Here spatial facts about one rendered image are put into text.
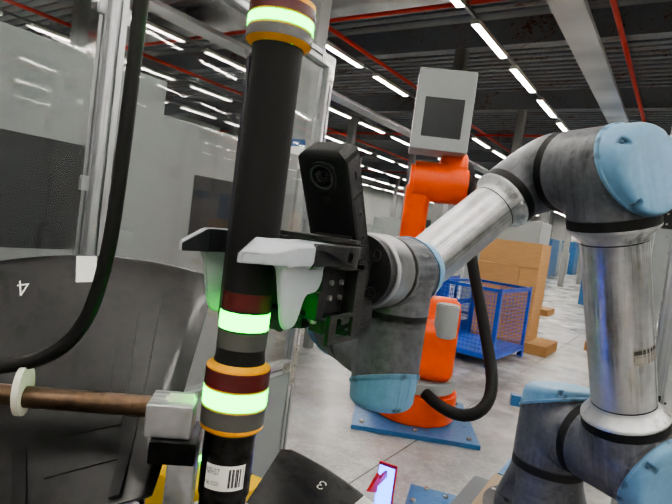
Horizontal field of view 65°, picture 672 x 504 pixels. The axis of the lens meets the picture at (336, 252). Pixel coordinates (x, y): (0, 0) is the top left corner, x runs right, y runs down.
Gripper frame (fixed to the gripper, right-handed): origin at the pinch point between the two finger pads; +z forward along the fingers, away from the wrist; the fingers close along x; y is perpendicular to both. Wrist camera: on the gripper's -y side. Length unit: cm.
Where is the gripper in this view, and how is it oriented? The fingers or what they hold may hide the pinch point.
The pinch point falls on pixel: (224, 239)
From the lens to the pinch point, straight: 33.6
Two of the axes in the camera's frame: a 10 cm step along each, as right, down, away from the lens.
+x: -8.6, -1.4, 4.9
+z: -4.9, -0.2, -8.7
